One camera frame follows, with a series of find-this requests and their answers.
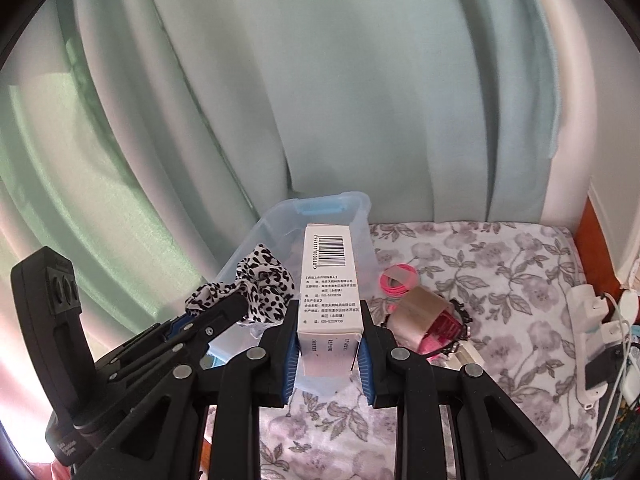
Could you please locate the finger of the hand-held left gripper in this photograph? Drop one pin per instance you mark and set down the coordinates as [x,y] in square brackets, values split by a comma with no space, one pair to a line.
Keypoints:
[179,323]
[220,315]

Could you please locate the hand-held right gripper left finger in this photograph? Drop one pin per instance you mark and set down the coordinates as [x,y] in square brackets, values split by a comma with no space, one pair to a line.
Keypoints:
[291,362]

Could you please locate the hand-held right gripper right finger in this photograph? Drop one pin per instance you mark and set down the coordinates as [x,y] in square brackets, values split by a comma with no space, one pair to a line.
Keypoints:
[362,366]

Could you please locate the spotted fabric scrunchie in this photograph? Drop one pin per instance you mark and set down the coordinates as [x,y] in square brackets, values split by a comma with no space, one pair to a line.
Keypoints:
[262,275]

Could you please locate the white medicine box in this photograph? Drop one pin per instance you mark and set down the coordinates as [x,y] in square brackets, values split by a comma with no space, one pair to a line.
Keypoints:
[327,305]

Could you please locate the brown tape roll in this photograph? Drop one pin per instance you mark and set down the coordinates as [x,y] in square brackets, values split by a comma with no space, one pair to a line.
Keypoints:
[417,317]

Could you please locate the black lace headband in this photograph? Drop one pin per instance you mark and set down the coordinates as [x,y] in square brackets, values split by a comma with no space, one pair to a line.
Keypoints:
[462,317]

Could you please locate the translucent plastic storage box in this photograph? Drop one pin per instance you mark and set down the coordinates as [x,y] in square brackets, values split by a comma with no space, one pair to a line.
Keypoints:
[362,230]

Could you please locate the grey floral blanket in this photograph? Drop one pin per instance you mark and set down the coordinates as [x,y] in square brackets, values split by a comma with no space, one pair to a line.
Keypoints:
[515,290]

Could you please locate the white power strip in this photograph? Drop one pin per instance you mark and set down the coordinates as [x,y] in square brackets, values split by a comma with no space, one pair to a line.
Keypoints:
[582,330]

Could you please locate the black charger plug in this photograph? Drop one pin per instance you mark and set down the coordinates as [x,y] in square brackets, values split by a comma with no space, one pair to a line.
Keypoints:
[602,367]

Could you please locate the pale green curtain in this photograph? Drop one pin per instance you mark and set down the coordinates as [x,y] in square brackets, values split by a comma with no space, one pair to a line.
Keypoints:
[300,85]

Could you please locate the teal patterned cloth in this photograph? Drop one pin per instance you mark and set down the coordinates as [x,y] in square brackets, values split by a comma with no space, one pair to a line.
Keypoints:
[625,440]

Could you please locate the white charger plug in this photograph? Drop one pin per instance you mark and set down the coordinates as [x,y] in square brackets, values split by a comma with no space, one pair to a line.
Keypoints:
[629,307]

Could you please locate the orange wooden bed frame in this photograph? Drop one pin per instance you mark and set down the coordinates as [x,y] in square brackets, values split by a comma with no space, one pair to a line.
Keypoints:
[597,245]

